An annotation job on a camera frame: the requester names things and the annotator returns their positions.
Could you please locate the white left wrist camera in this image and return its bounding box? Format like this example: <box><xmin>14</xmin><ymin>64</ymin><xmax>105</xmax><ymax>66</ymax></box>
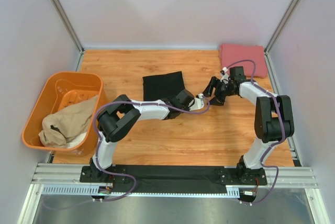
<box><xmin>189</xmin><ymin>93</ymin><xmax>205</xmax><ymax>111</ymax></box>

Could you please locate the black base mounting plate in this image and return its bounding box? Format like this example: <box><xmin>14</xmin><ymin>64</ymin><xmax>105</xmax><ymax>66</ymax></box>
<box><xmin>80</xmin><ymin>165</ymin><xmax>267</xmax><ymax>194</ymax></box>

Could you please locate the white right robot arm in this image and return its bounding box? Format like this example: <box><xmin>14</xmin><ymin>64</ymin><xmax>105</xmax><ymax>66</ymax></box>
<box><xmin>203</xmin><ymin>66</ymin><xmax>294</xmax><ymax>184</ymax></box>

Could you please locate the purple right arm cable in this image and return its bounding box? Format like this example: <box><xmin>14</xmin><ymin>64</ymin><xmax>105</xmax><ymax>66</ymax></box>
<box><xmin>222</xmin><ymin>60</ymin><xmax>286</xmax><ymax>206</ymax></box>

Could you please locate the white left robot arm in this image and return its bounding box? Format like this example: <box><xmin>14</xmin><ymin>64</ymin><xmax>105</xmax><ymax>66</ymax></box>
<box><xmin>90</xmin><ymin>89</ymin><xmax>195</xmax><ymax>183</ymax></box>

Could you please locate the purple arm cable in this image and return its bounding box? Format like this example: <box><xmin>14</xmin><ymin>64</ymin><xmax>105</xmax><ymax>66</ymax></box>
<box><xmin>222</xmin><ymin>60</ymin><xmax>286</xmax><ymax>206</ymax></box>
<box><xmin>41</xmin><ymin>95</ymin><xmax>210</xmax><ymax>210</ymax></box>

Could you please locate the beige t shirt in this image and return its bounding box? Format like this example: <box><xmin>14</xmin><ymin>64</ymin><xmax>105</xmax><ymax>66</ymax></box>
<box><xmin>39</xmin><ymin>95</ymin><xmax>98</xmax><ymax>149</ymax></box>

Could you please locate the folded red t shirt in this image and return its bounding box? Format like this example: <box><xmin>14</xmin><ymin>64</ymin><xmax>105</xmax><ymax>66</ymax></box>
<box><xmin>219</xmin><ymin>43</ymin><xmax>267</xmax><ymax>79</ymax></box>

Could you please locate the left aluminium corner post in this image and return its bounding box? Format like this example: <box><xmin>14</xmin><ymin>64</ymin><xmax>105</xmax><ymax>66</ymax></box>
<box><xmin>36</xmin><ymin>0</ymin><xmax>85</xmax><ymax>53</ymax></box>

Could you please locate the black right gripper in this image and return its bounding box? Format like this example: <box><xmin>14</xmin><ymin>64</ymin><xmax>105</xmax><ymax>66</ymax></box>
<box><xmin>202</xmin><ymin>77</ymin><xmax>235</xmax><ymax>107</ymax></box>

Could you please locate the right aluminium corner post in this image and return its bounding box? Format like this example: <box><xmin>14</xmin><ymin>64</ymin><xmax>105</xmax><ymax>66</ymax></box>
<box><xmin>264</xmin><ymin>0</ymin><xmax>317</xmax><ymax>54</ymax></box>

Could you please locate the aluminium corner post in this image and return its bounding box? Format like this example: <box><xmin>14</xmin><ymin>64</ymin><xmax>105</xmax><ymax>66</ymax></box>
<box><xmin>36</xmin><ymin>0</ymin><xmax>85</xmax><ymax>53</ymax></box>
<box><xmin>264</xmin><ymin>0</ymin><xmax>317</xmax><ymax>54</ymax></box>

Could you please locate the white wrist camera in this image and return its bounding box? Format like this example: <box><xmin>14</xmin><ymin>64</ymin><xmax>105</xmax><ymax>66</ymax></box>
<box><xmin>220</xmin><ymin>67</ymin><xmax>230</xmax><ymax>84</ymax></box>
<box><xmin>189</xmin><ymin>93</ymin><xmax>205</xmax><ymax>111</ymax></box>

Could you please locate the black t shirt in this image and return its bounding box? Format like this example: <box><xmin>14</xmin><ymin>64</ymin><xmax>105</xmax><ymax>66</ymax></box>
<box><xmin>142</xmin><ymin>71</ymin><xmax>185</xmax><ymax>101</ymax></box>

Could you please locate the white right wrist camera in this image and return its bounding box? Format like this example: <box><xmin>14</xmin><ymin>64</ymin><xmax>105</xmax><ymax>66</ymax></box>
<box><xmin>220</xmin><ymin>67</ymin><xmax>230</xmax><ymax>84</ymax></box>

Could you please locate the aluminium frame rail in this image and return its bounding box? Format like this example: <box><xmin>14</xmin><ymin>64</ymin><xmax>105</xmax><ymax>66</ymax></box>
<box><xmin>31</xmin><ymin>163</ymin><xmax>318</xmax><ymax>198</ymax></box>

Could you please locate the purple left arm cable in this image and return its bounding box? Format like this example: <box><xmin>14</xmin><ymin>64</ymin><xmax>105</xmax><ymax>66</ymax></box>
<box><xmin>41</xmin><ymin>95</ymin><xmax>210</xmax><ymax>210</ymax></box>

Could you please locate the orange plastic basket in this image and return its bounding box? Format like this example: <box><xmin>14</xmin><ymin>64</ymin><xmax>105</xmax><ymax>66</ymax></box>
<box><xmin>21</xmin><ymin>71</ymin><xmax>107</xmax><ymax>156</ymax></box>

